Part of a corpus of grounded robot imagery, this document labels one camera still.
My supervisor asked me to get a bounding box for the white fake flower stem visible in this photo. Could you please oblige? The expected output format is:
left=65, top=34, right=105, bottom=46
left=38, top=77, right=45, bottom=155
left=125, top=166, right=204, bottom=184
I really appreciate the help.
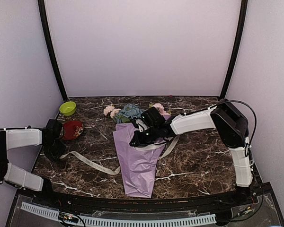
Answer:
left=103, top=105, right=121, bottom=119

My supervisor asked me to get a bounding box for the black front rail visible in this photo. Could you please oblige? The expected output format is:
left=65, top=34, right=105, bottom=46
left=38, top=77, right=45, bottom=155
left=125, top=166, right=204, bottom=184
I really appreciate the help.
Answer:
left=16, top=182, right=272, bottom=215

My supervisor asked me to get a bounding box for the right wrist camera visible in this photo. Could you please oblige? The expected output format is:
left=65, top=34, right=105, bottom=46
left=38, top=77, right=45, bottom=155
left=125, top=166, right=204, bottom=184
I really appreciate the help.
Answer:
left=130, top=107, right=166, bottom=132

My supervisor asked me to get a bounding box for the grey cable duct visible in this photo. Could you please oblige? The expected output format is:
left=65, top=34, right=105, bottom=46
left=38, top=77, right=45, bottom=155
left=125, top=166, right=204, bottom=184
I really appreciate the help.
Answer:
left=20, top=202, right=216, bottom=227

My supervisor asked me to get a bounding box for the white printed ribbon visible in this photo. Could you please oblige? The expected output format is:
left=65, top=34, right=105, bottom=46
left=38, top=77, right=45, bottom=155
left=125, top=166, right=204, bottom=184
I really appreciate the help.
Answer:
left=58, top=135, right=180, bottom=175

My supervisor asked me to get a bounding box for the blue fake flower stem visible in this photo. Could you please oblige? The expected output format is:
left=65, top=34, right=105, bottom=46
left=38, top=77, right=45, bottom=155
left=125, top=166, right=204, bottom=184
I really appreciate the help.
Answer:
left=114, top=104, right=145, bottom=124

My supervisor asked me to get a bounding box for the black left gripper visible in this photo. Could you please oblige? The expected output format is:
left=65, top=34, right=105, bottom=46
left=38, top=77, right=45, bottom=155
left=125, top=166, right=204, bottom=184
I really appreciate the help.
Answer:
left=44, top=140, right=67, bottom=163

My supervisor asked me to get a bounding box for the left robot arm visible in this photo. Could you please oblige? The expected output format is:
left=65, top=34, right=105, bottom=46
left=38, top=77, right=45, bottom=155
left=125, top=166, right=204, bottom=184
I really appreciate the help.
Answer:
left=0, top=119, right=66, bottom=206

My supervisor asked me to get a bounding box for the purple and pink wrapping paper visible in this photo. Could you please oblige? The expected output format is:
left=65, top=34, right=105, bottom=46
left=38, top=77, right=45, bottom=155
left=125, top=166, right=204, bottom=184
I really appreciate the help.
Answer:
left=113, top=123, right=179, bottom=198

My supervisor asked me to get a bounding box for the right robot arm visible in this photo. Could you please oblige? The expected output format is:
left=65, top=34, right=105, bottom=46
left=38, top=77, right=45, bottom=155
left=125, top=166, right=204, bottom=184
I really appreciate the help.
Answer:
left=129, top=99, right=254, bottom=205

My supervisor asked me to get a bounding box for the lime green bowl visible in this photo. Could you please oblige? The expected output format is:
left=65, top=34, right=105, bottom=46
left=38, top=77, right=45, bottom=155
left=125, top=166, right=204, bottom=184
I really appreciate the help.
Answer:
left=59, top=101, right=76, bottom=116

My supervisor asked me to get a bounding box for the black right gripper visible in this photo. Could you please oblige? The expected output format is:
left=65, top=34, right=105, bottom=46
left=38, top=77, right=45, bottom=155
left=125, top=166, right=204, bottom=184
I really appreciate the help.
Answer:
left=130, top=125, right=160, bottom=147

